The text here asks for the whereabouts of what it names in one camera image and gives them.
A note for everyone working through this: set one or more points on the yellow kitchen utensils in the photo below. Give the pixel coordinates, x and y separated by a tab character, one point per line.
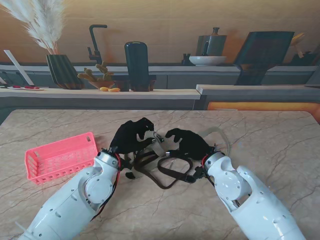
297	38

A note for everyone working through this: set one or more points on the pink plastic storage basket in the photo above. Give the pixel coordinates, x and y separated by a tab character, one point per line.
62	155

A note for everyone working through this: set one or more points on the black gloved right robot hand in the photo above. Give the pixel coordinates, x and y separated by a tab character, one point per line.
195	147

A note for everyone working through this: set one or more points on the black utensil holder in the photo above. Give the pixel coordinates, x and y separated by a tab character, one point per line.
303	58

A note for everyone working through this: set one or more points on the white plate with red food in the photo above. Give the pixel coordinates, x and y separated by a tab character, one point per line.
25	87

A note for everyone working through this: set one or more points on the dark ribbed vase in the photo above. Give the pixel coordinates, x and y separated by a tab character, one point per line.
62	72

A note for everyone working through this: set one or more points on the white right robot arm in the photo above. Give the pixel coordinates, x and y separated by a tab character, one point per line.
257	212

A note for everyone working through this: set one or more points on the black kitchen faucet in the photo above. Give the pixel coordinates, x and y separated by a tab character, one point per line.
94	42

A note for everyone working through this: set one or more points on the dark brown woven belt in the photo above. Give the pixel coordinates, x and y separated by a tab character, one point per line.
190	178

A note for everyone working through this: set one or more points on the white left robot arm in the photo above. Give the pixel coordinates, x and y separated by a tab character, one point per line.
70	200

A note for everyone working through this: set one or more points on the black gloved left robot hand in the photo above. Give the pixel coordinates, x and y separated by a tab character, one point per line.
127	140

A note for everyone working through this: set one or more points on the black angled slab stand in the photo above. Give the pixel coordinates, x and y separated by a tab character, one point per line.
262	55

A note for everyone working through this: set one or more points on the grey lidded pot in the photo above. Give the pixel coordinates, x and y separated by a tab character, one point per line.
215	45

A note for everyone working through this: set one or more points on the green cactus plant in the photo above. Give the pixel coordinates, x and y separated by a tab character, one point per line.
102	71

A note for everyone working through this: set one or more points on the light wooden counter shelf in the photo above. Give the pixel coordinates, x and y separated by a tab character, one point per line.
75	94

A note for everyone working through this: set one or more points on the wooden bowl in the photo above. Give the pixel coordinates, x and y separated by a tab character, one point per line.
100	84

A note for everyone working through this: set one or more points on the black tall cylinder appliance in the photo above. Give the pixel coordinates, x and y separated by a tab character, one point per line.
137	62

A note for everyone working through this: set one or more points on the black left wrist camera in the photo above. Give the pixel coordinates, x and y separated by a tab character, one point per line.
126	164

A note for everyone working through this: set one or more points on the grey kitchen counter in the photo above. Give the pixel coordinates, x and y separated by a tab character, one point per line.
187	77

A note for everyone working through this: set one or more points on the white leaning board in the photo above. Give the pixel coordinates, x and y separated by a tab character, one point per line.
17	66

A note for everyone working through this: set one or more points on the white pampas grass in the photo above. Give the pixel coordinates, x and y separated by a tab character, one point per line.
47	27

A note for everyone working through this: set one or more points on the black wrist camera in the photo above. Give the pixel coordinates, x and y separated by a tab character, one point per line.
126	164
200	172

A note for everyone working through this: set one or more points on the white ceramic bowl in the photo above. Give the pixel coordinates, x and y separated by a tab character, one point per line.
207	60

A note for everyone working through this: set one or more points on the orange fruit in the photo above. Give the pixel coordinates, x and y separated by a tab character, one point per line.
103	88
114	90

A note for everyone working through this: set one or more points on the pale stone counter slab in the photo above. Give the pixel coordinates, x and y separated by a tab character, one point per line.
250	89

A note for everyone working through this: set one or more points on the small black countertop item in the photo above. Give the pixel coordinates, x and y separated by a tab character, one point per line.
186	60

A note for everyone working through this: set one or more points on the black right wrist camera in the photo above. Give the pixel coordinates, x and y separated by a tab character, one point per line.
200	172

